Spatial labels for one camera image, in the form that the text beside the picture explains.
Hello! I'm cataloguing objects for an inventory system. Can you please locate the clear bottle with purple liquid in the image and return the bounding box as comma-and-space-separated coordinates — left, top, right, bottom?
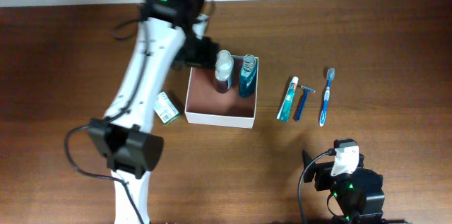
215, 50, 234, 93

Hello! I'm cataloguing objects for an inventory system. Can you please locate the teal mouthwash bottle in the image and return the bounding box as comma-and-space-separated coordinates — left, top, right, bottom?
239, 54, 258, 98

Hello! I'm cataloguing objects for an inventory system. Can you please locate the green and white soap box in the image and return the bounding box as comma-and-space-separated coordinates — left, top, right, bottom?
154, 92, 181, 125

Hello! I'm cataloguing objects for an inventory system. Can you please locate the green and white toothpaste tube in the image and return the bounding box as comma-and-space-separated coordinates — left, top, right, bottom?
276, 76, 299, 122

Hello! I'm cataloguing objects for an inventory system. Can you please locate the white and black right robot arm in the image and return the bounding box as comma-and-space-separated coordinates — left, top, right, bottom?
297, 138, 406, 224

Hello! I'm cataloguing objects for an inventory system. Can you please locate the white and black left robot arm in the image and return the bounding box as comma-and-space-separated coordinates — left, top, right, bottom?
81, 0, 218, 223

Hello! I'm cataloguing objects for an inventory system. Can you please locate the white cardboard box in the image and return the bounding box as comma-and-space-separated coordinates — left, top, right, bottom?
184, 56, 258, 129

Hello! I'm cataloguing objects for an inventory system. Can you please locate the blue disposable razor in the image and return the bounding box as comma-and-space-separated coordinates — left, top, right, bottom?
295, 86, 316, 122

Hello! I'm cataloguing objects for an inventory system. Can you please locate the blue and white toothbrush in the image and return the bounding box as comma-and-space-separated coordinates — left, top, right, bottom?
319, 68, 335, 127

